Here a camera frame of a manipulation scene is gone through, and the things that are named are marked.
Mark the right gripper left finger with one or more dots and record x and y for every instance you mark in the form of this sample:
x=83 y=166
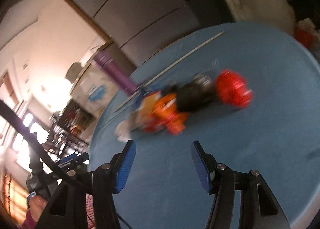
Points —
x=67 y=207

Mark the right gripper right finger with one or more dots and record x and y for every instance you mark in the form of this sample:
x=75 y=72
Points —
x=259 y=206

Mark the white tissue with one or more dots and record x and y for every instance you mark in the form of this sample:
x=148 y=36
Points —
x=122 y=131

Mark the red plastic bag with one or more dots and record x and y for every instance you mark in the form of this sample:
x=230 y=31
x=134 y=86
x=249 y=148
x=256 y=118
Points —
x=231 y=89

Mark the black plastic bag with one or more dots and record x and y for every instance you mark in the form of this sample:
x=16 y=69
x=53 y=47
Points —
x=194 y=95

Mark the orange plastic bag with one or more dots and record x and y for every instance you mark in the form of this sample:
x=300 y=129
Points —
x=157 y=112

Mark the red mesh trash basket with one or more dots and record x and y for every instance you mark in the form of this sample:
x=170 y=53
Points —
x=90 y=212

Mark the white chest freezer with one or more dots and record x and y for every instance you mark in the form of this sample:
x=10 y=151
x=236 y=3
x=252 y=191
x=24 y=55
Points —
x=93 y=90

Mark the white rice cooker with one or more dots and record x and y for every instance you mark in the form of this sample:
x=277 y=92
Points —
x=73 y=72

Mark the purple thermos bottle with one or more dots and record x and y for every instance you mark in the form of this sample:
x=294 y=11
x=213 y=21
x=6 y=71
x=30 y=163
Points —
x=110 y=67

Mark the white thin stick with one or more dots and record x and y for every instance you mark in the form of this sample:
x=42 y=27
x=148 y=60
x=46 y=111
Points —
x=169 y=68

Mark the grey cabinet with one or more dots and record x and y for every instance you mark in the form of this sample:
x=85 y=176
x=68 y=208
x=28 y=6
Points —
x=141 y=28

